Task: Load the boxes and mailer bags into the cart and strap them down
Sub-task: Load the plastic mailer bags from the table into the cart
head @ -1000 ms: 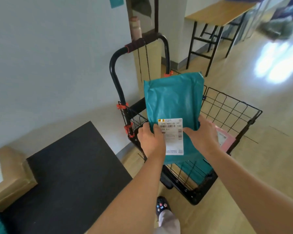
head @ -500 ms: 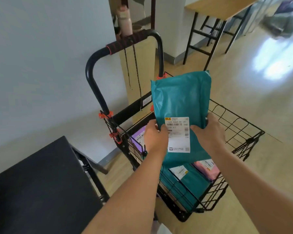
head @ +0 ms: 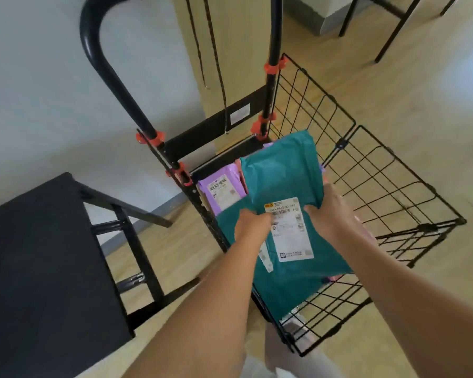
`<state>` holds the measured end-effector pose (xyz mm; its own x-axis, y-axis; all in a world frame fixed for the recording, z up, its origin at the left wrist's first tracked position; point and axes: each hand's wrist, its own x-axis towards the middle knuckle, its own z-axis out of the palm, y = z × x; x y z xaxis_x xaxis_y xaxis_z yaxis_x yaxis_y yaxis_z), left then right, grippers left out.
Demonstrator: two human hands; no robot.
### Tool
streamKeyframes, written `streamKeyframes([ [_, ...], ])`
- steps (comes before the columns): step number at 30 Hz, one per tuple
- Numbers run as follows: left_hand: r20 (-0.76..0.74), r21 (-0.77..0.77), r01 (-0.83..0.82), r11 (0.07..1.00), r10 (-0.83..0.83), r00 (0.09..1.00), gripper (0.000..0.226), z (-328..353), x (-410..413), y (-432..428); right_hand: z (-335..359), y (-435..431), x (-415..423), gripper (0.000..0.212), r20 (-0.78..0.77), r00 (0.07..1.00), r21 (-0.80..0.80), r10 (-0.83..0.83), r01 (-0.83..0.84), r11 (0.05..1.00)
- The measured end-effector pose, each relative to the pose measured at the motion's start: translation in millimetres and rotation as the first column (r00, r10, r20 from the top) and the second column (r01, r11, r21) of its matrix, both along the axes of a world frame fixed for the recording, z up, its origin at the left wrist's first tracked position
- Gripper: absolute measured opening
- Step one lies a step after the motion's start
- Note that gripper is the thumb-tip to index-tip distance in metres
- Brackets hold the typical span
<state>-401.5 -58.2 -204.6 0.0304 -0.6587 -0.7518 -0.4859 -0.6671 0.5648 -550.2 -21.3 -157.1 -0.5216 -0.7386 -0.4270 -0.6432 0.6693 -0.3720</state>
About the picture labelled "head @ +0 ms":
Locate teal package long label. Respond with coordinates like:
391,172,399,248
214,200,354,322

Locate black low metal table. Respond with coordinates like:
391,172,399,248
0,172,202,378

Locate person's left hand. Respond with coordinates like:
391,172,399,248
234,208,273,249

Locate wooden table black legs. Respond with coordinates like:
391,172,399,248
338,0,460,64

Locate person's beige trousers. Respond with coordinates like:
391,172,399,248
242,307,336,378

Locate person's right forearm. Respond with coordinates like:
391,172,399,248
335,228,473,378

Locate beige cabinet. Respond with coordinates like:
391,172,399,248
169,0,277,155

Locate purple mailer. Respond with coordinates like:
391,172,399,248
262,140,326,174
197,163,249,217

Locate black wire mesh cart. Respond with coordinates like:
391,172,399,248
80,0,468,358

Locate person's left forearm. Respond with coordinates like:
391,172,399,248
124,239,270,378

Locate person's right hand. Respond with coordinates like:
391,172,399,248
303,183,358,245

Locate teal package short label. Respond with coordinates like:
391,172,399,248
239,130,354,289

